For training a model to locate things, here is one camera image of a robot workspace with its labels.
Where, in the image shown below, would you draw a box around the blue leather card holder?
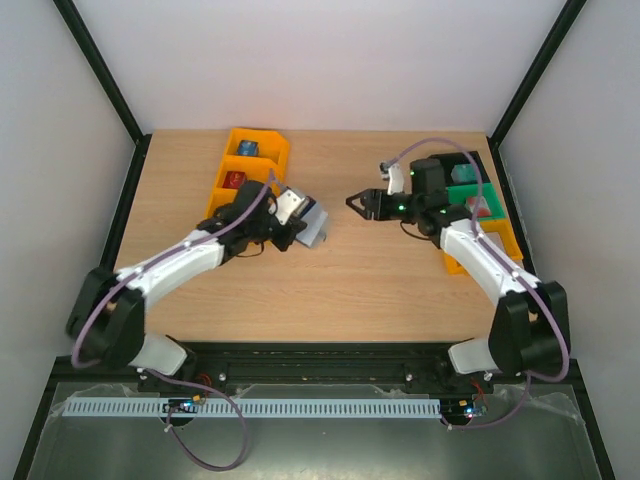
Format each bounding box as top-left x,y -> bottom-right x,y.
296,197 -> 329,249

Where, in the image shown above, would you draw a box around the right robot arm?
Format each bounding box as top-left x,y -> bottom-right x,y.
345,157 -> 569,392

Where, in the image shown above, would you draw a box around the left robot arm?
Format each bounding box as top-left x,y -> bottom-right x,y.
66,181 -> 316,376

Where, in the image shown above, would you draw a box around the red VIP card stack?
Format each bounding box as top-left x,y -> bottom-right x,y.
222,170 -> 247,190

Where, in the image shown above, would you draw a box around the teal card stack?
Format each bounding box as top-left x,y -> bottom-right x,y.
451,164 -> 477,184

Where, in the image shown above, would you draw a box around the blue card stack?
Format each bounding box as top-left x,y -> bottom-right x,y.
236,140 -> 259,157

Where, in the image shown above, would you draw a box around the white red card stack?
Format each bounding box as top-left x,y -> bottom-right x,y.
465,196 -> 492,218

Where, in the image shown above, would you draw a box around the green bin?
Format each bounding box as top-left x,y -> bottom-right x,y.
447,183 -> 506,221

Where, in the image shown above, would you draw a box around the black bin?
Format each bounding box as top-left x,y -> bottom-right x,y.
431,151 -> 489,187

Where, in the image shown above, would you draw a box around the yellow three-compartment bin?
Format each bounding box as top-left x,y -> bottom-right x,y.
205,128 -> 290,217

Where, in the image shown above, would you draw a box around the yellow bin right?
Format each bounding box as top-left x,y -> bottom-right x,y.
441,217 -> 525,277

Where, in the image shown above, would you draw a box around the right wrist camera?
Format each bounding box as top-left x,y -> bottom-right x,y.
379,160 -> 404,195

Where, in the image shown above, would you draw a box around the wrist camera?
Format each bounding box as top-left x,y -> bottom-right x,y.
275,188 -> 308,225
379,160 -> 404,195

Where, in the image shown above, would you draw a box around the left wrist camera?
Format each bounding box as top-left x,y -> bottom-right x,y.
275,188 -> 308,225

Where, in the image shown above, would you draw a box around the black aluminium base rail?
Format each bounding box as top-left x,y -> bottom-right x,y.
54,341 -> 581,396

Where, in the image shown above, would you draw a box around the light blue cable duct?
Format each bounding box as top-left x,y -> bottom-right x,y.
62,397 -> 441,419

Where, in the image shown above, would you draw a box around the black frame post right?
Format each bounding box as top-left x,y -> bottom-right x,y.
489,0 -> 589,146

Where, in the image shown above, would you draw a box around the black frame post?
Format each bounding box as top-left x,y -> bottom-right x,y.
489,0 -> 589,146
52,0 -> 151,146

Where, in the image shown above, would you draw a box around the black frame post left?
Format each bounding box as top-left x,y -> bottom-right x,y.
52,0 -> 151,146

